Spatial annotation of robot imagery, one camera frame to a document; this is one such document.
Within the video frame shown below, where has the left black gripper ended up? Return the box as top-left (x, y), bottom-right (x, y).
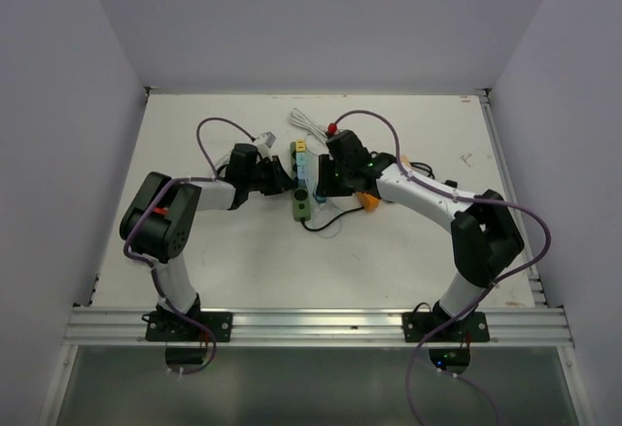
top-left (245, 158), bottom-right (294, 198)

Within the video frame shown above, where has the green power strip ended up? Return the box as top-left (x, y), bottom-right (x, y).
top-left (290, 140), bottom-right (312, 223)

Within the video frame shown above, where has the orange power strip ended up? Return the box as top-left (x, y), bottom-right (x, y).
top-left (356, 193), bottom-right (380, 212)

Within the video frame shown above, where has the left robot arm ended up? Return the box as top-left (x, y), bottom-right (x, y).
top-left (120, 143), bottom-right (296, 341)

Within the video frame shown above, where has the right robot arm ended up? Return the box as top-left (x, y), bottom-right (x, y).
top-left (317, 130), bottom-right (524, 341)

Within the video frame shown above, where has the light blue plug adapter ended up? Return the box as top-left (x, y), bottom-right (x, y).
top-left (296, 164), bottom-right (314, 189)

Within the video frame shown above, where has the yellow plug adapter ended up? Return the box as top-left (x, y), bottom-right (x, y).
top-left (294, 139), bottom-right (307, 153)

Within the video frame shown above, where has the thin light blue cable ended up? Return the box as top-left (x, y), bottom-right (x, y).
top-left (310, 148), bottom-right (351, 241)

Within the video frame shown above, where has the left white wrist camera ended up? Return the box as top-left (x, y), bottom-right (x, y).
top-left (253, 131), bottom-right (276, 159)

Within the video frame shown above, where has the white bundled cable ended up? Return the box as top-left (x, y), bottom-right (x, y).
top-left (288, 107), bottom-right (336, 139)

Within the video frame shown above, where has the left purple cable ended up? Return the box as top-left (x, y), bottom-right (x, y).
top-left (123, 117), bottom-right (259, 376)

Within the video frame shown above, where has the purple cable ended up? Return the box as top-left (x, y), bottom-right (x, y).
top-left (334, 110), bottom-right (553, 426)
top-left (123, 117), bottom-right (259, 376)

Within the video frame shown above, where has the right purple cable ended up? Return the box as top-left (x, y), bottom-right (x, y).
top-left (334, 110), bottom-right (553, 426)

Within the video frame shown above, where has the black power cord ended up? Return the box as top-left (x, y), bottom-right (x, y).
top-left (300, 151), bottom-right (461, 231)

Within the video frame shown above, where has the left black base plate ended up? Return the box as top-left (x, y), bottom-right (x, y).
top-left (141, 310), bottom-right (233, 343)

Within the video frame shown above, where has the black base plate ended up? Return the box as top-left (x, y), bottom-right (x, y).
top-left (141, 310), bottom-right (233, 343)
top-left (401, 311), bottom-right (491, 343)

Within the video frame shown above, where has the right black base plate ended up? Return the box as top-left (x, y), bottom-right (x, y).
top-left (401, 311), bottom-right (491, 343)

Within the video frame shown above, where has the aluminium frame rail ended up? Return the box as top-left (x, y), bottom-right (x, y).
top-left (62, 307), bottom-right (573, 348)

